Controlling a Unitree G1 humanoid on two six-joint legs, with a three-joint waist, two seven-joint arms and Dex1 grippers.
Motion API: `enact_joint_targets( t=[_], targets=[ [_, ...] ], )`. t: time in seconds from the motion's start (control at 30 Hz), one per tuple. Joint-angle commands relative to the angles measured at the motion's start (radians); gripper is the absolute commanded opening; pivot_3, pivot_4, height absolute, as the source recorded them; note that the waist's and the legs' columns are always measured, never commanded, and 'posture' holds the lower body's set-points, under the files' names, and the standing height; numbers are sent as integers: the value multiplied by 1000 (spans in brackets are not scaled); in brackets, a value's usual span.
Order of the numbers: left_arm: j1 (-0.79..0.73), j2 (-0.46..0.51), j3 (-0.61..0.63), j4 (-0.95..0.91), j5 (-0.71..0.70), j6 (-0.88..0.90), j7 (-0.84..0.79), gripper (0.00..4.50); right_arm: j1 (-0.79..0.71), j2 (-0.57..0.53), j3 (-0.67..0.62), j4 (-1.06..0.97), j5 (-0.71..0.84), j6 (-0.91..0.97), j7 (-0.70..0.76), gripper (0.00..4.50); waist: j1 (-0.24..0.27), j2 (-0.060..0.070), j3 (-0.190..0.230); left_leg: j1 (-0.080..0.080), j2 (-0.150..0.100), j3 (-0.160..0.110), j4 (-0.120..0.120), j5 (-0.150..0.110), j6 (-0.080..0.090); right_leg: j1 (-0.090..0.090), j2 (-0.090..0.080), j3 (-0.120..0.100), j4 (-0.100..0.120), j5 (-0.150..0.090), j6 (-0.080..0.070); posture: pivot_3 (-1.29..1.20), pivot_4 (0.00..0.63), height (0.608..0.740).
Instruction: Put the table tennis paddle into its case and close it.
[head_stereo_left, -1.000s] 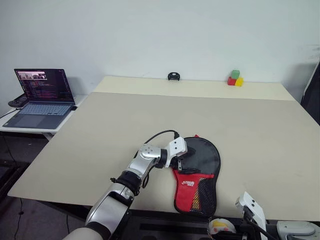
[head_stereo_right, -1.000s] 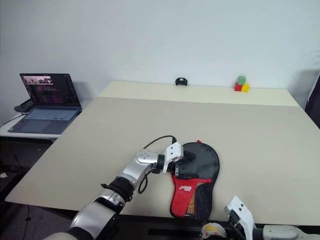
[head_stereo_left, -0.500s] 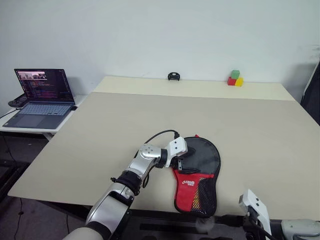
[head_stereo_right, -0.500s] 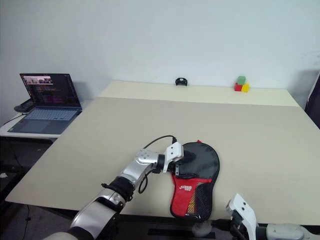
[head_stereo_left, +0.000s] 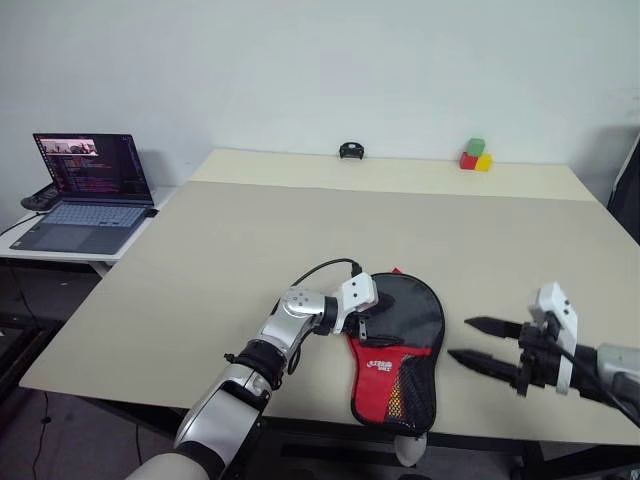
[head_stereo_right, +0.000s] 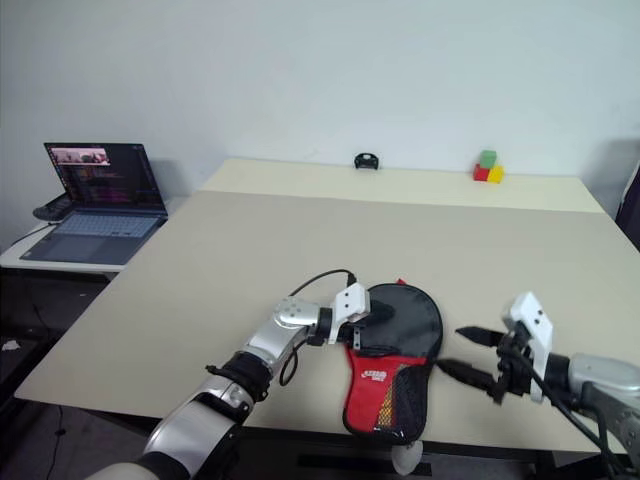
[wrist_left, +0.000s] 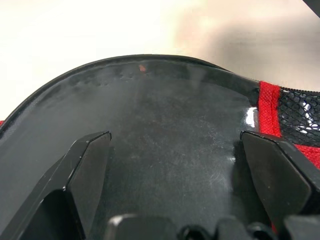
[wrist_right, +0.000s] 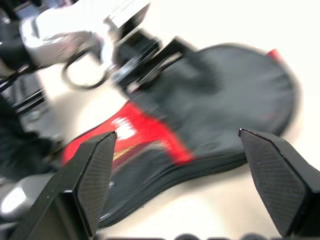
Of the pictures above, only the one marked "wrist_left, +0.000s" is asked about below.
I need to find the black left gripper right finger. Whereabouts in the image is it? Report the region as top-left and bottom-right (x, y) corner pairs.
(239, 130), (320, 226)

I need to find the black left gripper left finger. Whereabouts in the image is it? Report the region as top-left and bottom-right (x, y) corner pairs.
(4, 130), (113, 240)

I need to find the black table tennis paddle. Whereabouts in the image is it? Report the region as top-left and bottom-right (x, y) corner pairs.
(0, 58), (259, 240)

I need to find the black and red paddle case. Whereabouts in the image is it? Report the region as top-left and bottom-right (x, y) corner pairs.
(0, 53), (320, 240)

